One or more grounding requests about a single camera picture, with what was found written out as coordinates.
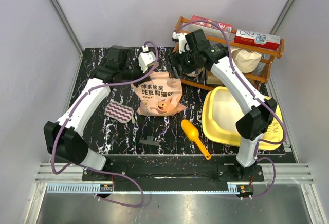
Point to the pink cat litter bag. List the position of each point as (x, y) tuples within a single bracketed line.
[(160, 96)]

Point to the grey metal scraper blade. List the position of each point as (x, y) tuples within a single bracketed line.
[(149, 141)]

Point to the yellow plastic litter scoop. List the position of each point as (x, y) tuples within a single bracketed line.
[(193, 134)]

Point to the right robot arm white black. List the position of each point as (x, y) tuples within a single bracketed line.
[(194, 52)]

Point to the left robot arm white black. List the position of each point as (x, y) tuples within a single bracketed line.
[(64, 138)]

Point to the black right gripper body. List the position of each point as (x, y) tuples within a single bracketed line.
[(188, 61)]

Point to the purple wavy striped sponge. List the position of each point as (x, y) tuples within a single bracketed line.
[(119, 112)]

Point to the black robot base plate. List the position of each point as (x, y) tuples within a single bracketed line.
[(222, 173)]

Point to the wooden two-tier shelf rack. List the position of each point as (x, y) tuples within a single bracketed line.
[(261, 74)]

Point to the red white R+O box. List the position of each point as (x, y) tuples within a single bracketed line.
[(257, 39)]

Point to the red 3D toothpaste box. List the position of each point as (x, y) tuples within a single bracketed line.
[(209, 29)]

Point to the yellow litter box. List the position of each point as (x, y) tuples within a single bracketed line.
[(220, 114)]

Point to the beige tissue pack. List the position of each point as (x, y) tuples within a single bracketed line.
[(245, 60)]

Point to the aluminium frame rail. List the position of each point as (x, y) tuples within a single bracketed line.
[(286, 173)]

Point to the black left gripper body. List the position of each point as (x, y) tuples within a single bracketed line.
[(132, 71)]

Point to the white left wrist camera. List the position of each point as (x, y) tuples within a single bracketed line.
[(146, 60)]

